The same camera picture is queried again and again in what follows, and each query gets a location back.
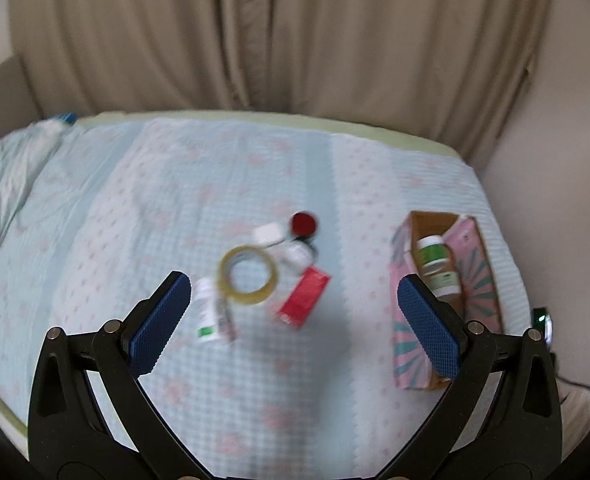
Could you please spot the beige curtain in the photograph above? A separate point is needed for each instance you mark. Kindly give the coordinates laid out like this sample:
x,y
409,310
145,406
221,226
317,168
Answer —
x,y
275,35

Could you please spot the jar with red lid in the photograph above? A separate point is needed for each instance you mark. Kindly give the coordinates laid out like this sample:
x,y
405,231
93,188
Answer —
x,y
303,222

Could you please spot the small blue object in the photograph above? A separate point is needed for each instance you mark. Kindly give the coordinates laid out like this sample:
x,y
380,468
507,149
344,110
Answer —
x,y
66,119

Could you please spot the pink printed cardboard box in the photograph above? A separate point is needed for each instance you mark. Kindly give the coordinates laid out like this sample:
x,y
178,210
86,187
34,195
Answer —
x,y
480,280

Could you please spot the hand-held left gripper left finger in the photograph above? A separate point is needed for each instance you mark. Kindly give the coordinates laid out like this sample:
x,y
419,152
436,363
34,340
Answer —
x,y
157,327

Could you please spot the white jar with green label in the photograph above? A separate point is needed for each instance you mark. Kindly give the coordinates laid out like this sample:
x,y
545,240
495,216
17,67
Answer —
x,y
445,282

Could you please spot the red flat box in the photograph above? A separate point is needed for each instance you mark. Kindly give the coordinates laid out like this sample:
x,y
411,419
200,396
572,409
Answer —
x,y
305,297

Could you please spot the white fabric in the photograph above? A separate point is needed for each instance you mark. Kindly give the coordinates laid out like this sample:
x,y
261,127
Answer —
x,y
580,410

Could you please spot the white round jar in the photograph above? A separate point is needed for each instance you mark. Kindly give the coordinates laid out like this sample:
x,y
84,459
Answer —
x,y
296,256

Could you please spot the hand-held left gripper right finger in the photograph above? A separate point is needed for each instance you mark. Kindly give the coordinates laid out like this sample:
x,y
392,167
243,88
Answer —
x,y
427,327

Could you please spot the white power adapter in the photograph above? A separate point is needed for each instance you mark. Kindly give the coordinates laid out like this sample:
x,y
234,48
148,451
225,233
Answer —
x,y
269,234

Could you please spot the light blue crumpled cloth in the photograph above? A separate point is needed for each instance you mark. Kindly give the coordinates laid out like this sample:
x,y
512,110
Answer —
x,y
5,170

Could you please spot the pale green mattress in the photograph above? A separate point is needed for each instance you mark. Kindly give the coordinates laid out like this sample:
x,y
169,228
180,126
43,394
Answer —
x,y
375,130

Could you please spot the white jar with green lid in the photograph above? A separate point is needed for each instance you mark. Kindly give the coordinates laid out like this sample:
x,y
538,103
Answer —
x,y
431,252

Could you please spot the white tube with green label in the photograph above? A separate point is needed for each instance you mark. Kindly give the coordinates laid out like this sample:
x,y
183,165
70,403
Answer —
x,y
206,310

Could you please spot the yellow tape roll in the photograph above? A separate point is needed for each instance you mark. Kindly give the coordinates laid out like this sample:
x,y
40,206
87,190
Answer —
x,y
245,300

